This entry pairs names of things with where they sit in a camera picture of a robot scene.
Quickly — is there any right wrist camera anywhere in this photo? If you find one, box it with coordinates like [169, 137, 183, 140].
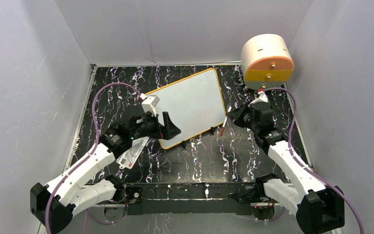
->
[248, 89, 269, 107]

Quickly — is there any purple cable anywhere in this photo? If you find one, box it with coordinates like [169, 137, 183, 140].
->
[258, 87, 365, 234]
[44, 82, 146, 234]

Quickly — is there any flat packaged ruler set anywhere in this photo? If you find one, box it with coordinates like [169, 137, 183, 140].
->
[116, 136, 150, 169]

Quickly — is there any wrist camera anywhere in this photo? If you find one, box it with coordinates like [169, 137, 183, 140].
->
[141, 95, 160, 117]
[248, 89, 269, 107]

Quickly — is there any yellow framed whiteboard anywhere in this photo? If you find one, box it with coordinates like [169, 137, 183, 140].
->
[146, 68, 226, 149]

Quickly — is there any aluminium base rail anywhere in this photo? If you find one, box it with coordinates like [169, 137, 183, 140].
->
[45, 182, 336, 207]

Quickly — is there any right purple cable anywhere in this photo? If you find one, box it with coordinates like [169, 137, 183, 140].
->
[258, 87, 365, 234]

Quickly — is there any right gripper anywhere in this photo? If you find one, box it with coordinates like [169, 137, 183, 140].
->
[226, 101, 260, 133]

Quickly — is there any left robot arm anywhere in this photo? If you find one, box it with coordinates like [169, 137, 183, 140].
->
[30, 112, 181, 234]

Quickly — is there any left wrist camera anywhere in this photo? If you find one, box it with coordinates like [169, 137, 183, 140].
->
[141, 95, 160, 117]

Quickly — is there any white whiteboard marker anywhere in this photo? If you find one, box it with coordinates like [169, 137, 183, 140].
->
[219, 106, 232, 137]

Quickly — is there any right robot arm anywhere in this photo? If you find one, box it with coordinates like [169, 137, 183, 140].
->
[226, 101, 345, 234]

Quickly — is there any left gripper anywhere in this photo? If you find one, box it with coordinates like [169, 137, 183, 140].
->
[131, 110, 181, 141]

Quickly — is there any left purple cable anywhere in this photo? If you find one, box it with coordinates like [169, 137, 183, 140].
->
[44, 82, 146, 234]

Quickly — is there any round three drawer cabinet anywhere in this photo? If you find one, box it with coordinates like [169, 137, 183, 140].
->
[241, 34, 295, 90]

